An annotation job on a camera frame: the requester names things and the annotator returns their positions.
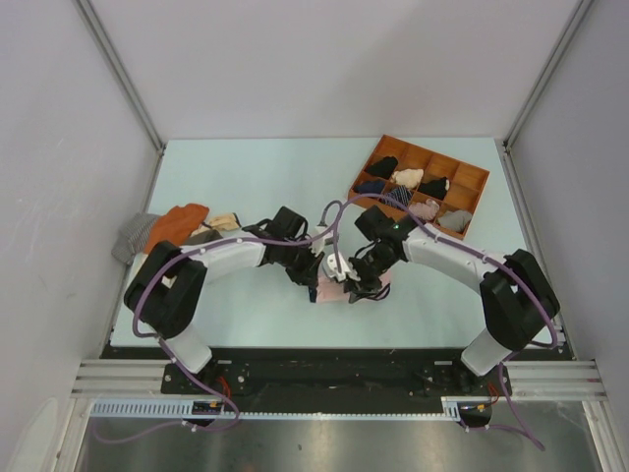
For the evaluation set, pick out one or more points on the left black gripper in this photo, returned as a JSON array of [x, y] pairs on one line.
[[308, 273]]

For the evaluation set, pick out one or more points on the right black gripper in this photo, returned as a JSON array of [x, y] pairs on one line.
[[363, 288]]

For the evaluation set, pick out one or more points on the pink underwear navy trim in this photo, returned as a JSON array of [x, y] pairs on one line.
[[330, 289]]

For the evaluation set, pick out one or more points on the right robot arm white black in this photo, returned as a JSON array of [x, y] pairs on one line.
[[518, 300]]

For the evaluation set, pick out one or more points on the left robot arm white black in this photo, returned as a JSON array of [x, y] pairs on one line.
[[165, 292]]

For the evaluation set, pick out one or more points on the striped navy rolled underwear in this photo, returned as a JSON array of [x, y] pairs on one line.
[[400, 194]]

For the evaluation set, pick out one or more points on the pale pink rolled underwear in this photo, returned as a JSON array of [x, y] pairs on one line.
[[425, 211]]

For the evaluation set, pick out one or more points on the cream rolled underwear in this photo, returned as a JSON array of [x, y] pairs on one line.
[[409, 178]]

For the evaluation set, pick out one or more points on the grey rolled underwear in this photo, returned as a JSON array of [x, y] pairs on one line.
[[455, 221]]

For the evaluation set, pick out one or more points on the black white rolled underwear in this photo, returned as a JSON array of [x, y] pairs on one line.
[[436, 188]]

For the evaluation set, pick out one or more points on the peach underwear dark trim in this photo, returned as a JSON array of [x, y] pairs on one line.
[[222, 222]]

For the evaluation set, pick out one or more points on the olive brown underwear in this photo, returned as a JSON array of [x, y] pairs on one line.
[[204, 237]]

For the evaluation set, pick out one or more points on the orange underwear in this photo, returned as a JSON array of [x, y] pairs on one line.
[[176, 225]]

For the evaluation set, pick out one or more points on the grey striped underwear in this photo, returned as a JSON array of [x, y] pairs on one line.
[[132, 237]]

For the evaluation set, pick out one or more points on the wooden compartment tray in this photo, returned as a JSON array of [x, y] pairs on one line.
[[467, 181]]

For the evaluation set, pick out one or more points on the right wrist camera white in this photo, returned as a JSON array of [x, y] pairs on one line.
[[337, 268]]

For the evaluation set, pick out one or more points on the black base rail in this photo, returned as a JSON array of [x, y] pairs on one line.
[[243, 372]]

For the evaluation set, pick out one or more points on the white cable duct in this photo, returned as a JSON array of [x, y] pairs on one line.
[[206, 409]]

